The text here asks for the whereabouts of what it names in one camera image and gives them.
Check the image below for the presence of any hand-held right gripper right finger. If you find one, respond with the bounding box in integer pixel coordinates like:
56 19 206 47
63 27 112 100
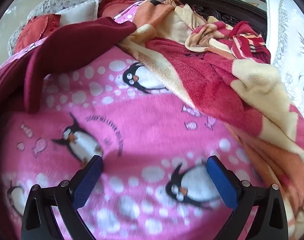
206 155 288 240

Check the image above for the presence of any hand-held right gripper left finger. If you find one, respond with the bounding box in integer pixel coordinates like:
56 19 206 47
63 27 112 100
21 155 104 240

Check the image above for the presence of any dark red garment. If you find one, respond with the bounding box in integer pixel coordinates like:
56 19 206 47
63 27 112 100
0 17 138 115

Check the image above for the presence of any pink penguin blanket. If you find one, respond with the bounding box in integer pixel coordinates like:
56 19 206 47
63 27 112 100
0 0 300 240

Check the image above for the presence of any red and cream towel blanket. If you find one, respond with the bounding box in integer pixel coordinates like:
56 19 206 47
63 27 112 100
116 0 304 240

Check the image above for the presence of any red heart cushion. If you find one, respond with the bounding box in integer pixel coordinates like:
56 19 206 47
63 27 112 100
14 14 61 53

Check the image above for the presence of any white lace cloth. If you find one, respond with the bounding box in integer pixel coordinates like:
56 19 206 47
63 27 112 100
265 0 304 123

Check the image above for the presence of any white pillow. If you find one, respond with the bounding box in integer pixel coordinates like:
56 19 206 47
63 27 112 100
56 0 100 27

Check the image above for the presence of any dark carved wooden headboard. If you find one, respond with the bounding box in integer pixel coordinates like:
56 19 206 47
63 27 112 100
176 0 268 43

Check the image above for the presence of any red ruffled cushion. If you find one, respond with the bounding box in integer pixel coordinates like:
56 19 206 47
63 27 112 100
97 0 140 20

